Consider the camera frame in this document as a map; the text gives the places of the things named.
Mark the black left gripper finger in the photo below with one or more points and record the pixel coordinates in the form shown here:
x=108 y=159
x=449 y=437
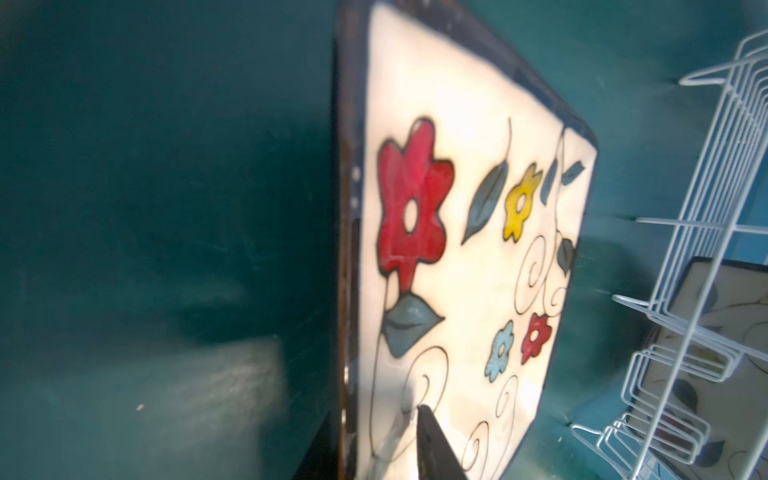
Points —
x=435 y=458

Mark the square floral plate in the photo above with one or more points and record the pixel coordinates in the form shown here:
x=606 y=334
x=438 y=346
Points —
x=463 y=181
x=718 y=402

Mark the white wire dish rack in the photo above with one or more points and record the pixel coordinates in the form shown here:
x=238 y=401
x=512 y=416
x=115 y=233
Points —
x=704 y=234

